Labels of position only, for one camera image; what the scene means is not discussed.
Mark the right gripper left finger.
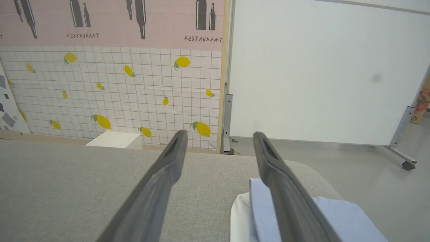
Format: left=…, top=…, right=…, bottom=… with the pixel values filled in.
left=96, top=130, right=189, bottom=242

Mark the lemon print partition panel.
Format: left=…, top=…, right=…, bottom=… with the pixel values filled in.
left=0, top=0, right=231, bottom=155

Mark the grey terrazzo print panel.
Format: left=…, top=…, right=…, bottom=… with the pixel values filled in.
left=0, top=62, right=31, bottom=134

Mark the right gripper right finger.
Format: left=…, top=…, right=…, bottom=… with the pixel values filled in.
left=252, top=131, right=342, bottom=242

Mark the grey fabric sofa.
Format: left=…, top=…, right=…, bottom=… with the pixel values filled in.
left=0, top=139, right=344, bottom=242

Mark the colourful printed poster board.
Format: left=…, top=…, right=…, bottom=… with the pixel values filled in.
left=410, top=72, right=430, bottom=125

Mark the grey metal board stand leg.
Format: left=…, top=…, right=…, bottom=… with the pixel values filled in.
left=221, top=94, right=236, bottom=156
left=384, top=66, right=430, bottom=171

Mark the white board panel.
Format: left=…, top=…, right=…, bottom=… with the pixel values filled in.
left=228, top=0, right=430, bottom=147

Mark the light blue garment white collar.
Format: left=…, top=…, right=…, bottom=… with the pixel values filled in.
left=230, top=178, right=389, bottom=242

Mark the white rectangular box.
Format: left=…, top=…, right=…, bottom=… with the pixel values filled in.
left=85, top=131, right=143, bottom=150

